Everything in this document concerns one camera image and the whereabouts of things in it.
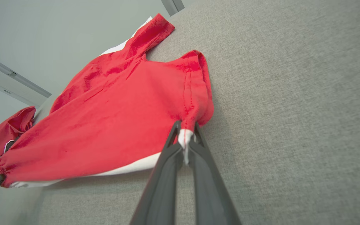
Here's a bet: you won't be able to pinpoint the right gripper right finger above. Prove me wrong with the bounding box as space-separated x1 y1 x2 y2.
188 122 241 225

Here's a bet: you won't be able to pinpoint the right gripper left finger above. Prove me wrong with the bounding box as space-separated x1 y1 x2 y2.
130 120 183 225

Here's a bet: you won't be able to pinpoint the red jersey white sleeves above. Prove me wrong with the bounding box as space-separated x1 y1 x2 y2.
0 106 37 185

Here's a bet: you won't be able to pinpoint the red shorts white trim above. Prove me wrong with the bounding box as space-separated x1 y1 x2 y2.
0 13 215 188

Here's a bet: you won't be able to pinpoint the grey wall base rail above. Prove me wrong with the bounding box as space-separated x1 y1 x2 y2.
0 50 52 107

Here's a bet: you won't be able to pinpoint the grey wall partition post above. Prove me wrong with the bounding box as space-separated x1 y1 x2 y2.
161 0 185 16

